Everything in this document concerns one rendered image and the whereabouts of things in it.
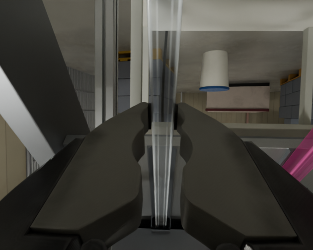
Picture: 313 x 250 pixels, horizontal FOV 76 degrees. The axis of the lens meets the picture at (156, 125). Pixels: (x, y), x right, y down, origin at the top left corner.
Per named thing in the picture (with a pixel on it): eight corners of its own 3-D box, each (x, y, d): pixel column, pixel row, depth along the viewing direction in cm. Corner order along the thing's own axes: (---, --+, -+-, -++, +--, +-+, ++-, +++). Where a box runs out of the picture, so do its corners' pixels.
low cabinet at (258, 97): (207, 92, 847) (207, 111, 851) (205, 84, 624) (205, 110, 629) (254, 91, 798) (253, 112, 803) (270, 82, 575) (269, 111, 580)
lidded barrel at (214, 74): (201, 58, 347) (200, 92, 350) (197, 50, 303) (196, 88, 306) (230, 56, 331) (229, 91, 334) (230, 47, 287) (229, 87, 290)
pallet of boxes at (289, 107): (319, 78, 506) (316, 129, 513) (280, 79, 530) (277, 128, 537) (354, 66, 378) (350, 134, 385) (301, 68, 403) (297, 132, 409)
